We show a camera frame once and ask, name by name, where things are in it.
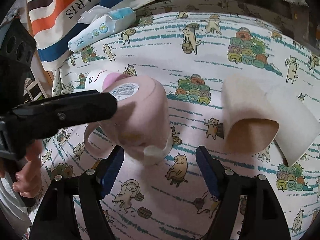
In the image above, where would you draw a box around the pink and white mug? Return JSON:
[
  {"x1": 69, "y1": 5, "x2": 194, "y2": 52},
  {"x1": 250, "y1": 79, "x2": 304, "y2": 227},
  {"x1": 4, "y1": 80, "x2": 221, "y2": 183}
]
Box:
[{"x1": 84, "y1": 73, "x2": 173, "y2": 165}]

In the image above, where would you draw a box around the beige paper cup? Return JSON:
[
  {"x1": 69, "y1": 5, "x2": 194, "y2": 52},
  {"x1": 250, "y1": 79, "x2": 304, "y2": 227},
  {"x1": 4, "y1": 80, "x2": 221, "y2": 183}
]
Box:
[{"x1": 221, "y1": 74, "x2": 279, "y2": 155}]

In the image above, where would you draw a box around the white paper cup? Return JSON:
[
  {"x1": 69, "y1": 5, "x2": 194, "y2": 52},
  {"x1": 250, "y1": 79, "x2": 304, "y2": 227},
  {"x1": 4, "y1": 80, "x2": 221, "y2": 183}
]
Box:
[{"x1": 265, "y1": 86, "x2": 319, "y2": 167}]

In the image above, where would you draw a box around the left hand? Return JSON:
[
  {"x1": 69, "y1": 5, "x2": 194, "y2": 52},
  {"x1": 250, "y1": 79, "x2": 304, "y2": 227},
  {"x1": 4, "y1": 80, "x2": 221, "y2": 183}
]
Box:
[{"x1": 13, "y1": 140, "x2": 42, "y2": 198}]

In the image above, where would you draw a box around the white mug with pink base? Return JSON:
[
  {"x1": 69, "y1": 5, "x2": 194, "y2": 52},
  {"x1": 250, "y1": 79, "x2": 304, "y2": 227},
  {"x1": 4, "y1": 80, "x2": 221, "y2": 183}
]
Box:
[{"x1": 85, "y1": 69, "x2": 129, "y2": 93}]

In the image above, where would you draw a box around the baby wipes pack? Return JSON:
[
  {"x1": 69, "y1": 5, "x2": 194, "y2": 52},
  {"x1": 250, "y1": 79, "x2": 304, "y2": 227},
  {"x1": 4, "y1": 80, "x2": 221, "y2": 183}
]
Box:
[{"x1": 68, "y1": 7, "x2": 136, "y2": 53}]

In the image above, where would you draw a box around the cat print bed sheet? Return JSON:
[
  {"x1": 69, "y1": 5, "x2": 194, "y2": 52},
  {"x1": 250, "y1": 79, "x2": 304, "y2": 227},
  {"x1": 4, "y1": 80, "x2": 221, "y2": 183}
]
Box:
[{"x1": 27, "y1": 0, "x2": 320, "y2": 240}]

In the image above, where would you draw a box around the white crumpled tissue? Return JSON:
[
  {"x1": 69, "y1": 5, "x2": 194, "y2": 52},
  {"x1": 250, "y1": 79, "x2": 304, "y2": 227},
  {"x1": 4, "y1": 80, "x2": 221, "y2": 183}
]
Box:
[{"x1": 78, "y1": 5, "x2": 112, "y2": 24}]

